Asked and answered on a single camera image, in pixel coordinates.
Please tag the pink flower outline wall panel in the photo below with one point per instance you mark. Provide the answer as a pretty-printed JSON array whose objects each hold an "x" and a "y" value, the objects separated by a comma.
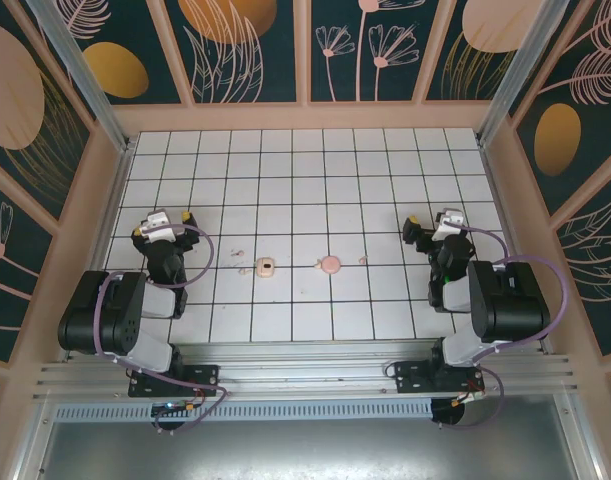
[{"x": 10, "y": 280}]

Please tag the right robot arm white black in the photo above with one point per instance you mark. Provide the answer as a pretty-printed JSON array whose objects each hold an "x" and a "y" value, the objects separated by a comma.
[{"x": 510, "y": 300}]

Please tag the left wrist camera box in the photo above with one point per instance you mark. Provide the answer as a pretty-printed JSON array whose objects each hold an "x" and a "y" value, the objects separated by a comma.
[{"x": 155, "y": 222}]

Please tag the pink flowers dark panel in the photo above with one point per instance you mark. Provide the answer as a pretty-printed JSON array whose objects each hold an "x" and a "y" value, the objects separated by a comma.
[{"x": 365, "y": 80}]

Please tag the big pale circle gold panel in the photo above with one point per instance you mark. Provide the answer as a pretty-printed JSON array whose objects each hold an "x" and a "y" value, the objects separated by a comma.
[{"x": 15, "y": 100}]

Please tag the grey metal sheet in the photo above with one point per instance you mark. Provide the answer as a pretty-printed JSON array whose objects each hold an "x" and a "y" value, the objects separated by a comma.
[{"x": 305, "y": 455}]

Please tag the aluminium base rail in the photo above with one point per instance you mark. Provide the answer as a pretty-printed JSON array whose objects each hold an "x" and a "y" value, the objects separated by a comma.
[{"x": 305, "y": 370}]

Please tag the pink leaf outline wall panel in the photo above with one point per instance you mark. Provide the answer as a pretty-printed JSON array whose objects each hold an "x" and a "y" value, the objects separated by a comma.
[{"x": 600, "y": 270}]

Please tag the pink earbud charging case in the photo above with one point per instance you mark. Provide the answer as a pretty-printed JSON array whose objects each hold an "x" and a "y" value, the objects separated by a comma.
[{"x": 331, "y": 265}]

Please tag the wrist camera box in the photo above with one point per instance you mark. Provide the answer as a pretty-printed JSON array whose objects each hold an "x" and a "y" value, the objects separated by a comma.
[
  {"x": 155, "y": 222},
  {"x": 449, "y": 222}
]

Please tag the large orange circle leaf panel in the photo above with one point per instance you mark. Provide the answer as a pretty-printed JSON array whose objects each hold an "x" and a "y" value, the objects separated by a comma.
[{"x": 235, "y": 75}]

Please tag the pale circle gold lines panel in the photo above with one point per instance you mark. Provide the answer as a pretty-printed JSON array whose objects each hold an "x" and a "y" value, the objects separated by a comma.
[{"x": 465, "y": 75}]

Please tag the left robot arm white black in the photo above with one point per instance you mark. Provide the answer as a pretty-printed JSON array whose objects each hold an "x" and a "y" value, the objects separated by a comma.
[{"x": 85, "y": 320}]

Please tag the small circuit board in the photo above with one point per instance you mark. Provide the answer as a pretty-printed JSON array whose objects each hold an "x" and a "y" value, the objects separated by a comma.
[{"x": 172, "y": 407}]

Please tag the black round grommet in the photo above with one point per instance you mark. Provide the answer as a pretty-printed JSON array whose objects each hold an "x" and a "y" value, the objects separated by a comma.
[
  {"x": 170, "y": 425},
  {"x": 447, "y": 415}
]

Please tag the aluminium corner post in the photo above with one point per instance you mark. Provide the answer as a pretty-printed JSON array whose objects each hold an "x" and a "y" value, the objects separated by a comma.
[
  {"x": 512, "y": 75},
  {"x": 84, "y": 75}
]

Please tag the orange oval pink feather panel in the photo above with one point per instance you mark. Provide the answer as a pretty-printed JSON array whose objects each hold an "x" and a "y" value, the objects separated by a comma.
[{"x": 135, "y": 30}]

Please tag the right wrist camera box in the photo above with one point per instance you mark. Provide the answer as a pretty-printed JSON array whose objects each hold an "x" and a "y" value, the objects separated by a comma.
[{"x": 449, "y": 222}]

